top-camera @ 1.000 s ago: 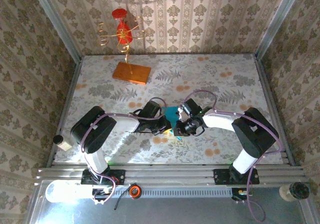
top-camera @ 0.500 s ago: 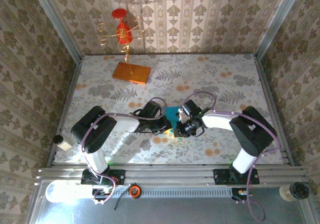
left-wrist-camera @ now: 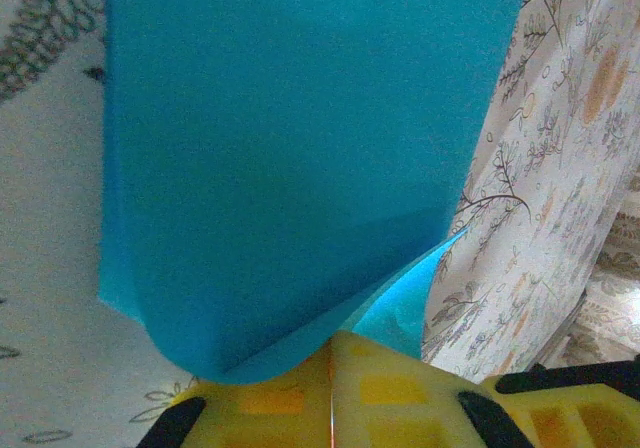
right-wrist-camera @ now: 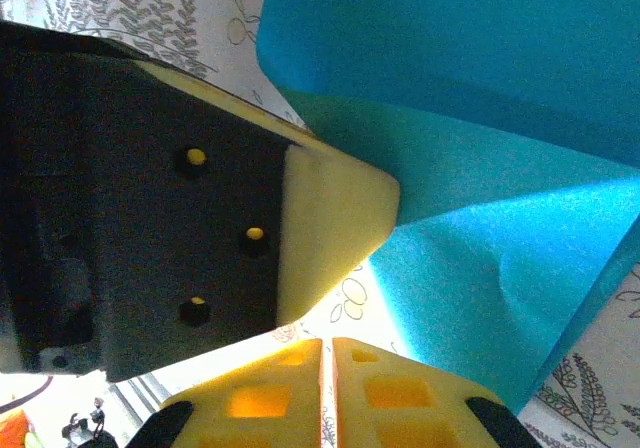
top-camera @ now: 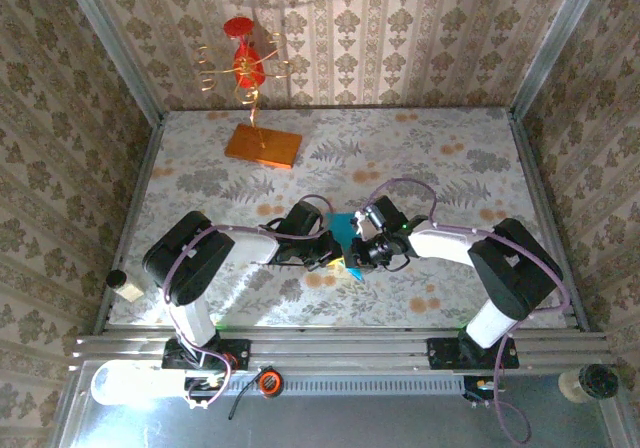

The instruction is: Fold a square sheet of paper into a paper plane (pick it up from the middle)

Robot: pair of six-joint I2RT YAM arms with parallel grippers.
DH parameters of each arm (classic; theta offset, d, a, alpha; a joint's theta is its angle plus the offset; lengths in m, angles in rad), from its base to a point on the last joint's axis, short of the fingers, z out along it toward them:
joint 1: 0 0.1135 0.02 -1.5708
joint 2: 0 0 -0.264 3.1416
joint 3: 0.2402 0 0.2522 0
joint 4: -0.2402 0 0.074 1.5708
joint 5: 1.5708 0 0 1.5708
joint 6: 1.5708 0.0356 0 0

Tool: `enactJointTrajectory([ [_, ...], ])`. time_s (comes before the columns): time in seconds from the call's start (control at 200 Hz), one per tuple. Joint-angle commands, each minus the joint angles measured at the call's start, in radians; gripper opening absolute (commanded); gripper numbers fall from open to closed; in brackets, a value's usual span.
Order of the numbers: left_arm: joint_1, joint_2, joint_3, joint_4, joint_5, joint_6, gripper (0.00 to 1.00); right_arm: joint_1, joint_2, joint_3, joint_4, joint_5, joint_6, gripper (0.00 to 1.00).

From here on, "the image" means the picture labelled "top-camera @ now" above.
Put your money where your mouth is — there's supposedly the blue paper sheet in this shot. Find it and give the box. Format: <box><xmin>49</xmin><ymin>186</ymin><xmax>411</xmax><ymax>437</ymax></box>
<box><xmin>324</xmin><ymin>212</ymin><xmax>369</xmax><ymax>282</ymax></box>

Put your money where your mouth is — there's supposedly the floral table cloth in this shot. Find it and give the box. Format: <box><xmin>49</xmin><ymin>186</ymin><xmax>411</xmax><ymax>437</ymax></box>
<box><xmin>107</xmin><ymin>107</ymin><xmax>571</xmax><ymax>329</ymax></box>

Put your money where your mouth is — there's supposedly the grey metal shelf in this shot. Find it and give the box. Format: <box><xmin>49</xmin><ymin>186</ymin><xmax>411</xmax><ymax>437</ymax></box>
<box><xmin>49</xmin><ymin>362</ymin><xmax>631</xmax><ymax>448</ymax></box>

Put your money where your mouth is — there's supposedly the small connector board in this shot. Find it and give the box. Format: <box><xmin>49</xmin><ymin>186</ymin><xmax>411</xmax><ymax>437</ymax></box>
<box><xmin>462</xmin><ymin>375</ymin><xmax>506</xmax><ymax>409</ymax></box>
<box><xmin>183</xmin><ymin>373</ymin><xmax>227</xmax><ymax>413</ymax></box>

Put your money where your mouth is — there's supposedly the small bottle with black cap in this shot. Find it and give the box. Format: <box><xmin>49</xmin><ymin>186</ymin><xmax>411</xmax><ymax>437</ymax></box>
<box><xmin>105</xmin><ymin>270</ymin><xmax>145</xmax><ymax>303</ymax></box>

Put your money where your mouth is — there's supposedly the red glass vase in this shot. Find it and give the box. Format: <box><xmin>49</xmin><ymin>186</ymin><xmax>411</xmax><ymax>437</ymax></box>
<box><xmin>223</xmin><ymin>16</ymin><xmax>266</xmax><ymax>89</ymax></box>

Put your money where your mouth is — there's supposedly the white cylinder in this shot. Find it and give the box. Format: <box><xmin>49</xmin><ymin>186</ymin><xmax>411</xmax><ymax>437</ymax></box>
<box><xmin>90</xmin><ymin>360</ymin><xmax>186</xmax><ymax>408</ymax></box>

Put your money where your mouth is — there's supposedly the white spool with black cap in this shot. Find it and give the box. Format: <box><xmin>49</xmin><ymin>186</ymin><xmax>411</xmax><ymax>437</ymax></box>
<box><xmin>558</xmin><ymin>363</ymin><xmax>621</xmax><ymax>403</ymax></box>

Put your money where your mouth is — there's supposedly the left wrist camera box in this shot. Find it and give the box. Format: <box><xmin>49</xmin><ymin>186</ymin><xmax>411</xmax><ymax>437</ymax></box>
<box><xmin>284</xmin><ymin>201</ymin><xmax>323</xmax><ymax>237</ymax></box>

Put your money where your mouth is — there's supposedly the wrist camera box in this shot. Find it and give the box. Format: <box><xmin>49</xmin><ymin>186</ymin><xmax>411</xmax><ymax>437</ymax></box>
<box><xmin>284</xmin><ymin>201</ymin><xmax>323</xmax><ymax>237</ymax></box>
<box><xmin>352</xmin><ymin>196</ymin><xmax>407</xmax><ymax>234</ymax></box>

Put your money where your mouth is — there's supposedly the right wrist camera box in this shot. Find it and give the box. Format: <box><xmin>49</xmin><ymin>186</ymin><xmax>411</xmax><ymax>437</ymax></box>
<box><xmin>352</xmin><ymin>196</ymin><xmax>407</xmax><ymax>234</ymax></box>

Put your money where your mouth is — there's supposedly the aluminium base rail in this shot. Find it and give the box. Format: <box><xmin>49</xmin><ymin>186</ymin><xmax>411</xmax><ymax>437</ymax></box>
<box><xmin>69</xmin><ymin>331</ymin><xmax>614</xmax><ymax>372</ymax></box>

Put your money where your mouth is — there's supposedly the gold wire stand wooden base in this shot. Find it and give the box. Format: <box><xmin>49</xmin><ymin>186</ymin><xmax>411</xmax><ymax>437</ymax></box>
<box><xmin>194</xmin><ymin>30</ymin><xmax>304</xmax><ymax>170</ymax></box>

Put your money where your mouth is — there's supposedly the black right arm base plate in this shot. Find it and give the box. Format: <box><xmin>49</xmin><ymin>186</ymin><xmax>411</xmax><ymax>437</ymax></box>
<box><xmin>427</xmin><ymin>336</ymin><xmax>520</xmax><ymax>371</ymax></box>

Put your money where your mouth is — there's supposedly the grey slotted cable duct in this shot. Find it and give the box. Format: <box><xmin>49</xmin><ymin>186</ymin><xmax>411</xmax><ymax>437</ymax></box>
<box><xmin>184</xmin><ymin>373</ymin><xmax>474</xmax><ymax>397</ymax></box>

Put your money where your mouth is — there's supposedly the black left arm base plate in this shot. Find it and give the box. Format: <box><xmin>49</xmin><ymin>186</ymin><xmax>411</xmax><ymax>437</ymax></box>
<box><xmin>162</xmin><ymin>338</ymin><xmax>251</xmax><ymax>372</ymax></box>

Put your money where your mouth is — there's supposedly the orange ring on rail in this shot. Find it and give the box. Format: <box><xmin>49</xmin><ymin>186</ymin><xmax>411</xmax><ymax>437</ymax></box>
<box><xmin>257</xmin><ymin>366</ymin><xmax>285</xmax><ymax>398</ymax></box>

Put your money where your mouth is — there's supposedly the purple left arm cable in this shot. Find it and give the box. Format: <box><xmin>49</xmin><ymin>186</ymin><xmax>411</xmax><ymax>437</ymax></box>
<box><xmin>162</xmin><ymin>194</ymin><xmax>337</xmax><ymax>412</ymax></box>

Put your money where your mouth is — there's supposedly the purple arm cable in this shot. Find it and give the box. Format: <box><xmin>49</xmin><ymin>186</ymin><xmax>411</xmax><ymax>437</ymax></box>
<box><xmin>362</xmin><ymin>177</ymin><xmax>571</xmax><ymax>445</ymax></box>
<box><xmin>162</xmin><ymin>194</ymin><xmax>337</xmax><ymax>412</ymax></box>

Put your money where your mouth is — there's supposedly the short black cable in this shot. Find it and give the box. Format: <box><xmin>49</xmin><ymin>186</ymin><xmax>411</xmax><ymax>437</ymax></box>
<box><xmin>228</xmin><ymin>385</ymin><xmax>261</xmax><ymax>421</ymax></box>

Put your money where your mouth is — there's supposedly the aluminium side rail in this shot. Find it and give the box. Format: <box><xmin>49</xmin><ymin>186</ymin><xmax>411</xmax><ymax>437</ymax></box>
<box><xmin>93</xmin><ymin>115</ymin><xmax>166</xmax><ymax>334</ymax></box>
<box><xmin>507</xmin><ymin>107</ymin><xmax>591</xmax><ymax>332</ymax></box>

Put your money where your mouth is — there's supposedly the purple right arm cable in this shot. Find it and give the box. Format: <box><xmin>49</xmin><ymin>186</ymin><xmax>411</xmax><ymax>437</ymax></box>
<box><xmin>362</xmin><ymin>177</ymin><xmax>571</xmax><ymax>445</ymax></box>

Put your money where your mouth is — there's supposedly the aluminium corner post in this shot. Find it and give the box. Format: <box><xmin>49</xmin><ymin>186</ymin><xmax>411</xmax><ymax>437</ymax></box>
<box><xmin>509</xmin><ymin>0</ymin><xmax>609</xmax><ymax>119</ymax></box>
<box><xmin>57</xmin><ymin>0</ymin><xmax>165</xmax><ymax>124</ymax></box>

